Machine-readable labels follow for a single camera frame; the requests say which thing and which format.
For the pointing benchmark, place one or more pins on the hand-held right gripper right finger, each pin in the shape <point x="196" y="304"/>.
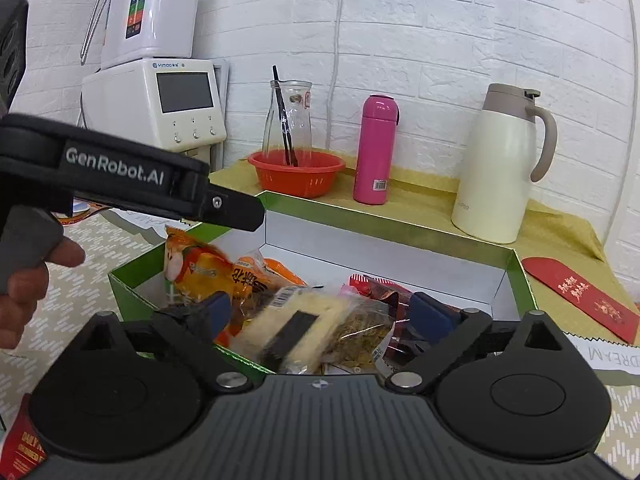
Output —
<point x="430" y="310"/>

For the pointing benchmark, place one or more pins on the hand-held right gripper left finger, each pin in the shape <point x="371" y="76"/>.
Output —
<point x="215" y="315"/>

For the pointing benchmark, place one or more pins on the yellow cloth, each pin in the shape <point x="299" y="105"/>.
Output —
<point x="440" y="215"/>

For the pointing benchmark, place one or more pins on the glass carafe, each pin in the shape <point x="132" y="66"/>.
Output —
<point x="300" y="125"/>

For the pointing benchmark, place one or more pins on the black stick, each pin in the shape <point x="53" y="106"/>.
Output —
<point x="284" y="115"/>

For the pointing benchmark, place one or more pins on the red snack packet clear window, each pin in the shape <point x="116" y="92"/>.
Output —
<point x="375" y="287"/>

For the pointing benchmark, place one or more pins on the red plastic basket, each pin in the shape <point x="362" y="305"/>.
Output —
<point x="300" y="180"/>

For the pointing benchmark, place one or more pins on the pale yellow snack packet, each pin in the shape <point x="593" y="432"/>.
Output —
<point x="320" y="310"/>

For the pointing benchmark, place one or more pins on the white water purifier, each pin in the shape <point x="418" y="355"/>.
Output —
<point x="170" y="10"/>

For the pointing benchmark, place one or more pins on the orange fruit print packet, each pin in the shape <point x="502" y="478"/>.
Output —
<point x="200" y="265"/>

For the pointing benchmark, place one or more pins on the green cardboard box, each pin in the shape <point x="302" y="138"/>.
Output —
<point x="380" y="255"/>

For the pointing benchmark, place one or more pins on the orange snack packet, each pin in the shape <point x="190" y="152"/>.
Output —
<point x="280" y="270"/>

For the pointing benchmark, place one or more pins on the pink bottle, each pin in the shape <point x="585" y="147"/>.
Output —
<point x="375" y="150"/>

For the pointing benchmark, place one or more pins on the red envelope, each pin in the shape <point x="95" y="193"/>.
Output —
<point x="585" y="290"/>

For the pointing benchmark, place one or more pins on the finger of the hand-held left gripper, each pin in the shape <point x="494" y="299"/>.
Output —
<point x="235" y="210"/>

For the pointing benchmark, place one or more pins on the grey dashed pattern mat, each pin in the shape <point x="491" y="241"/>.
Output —
<point x="115" y="255"/>
<point x="620" y="425"/>

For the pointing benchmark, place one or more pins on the person's left hand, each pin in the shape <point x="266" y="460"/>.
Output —
<point x="27" y="282"/>

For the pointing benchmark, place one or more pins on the large red nuts packet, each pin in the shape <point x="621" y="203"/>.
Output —
<point x="20" y="445"/>

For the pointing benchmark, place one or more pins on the cream thermos jug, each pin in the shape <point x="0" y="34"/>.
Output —
<point x="495" y="170"/>

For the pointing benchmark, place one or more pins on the white water dispenser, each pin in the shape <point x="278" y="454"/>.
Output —
<point x="120" y="105"/>

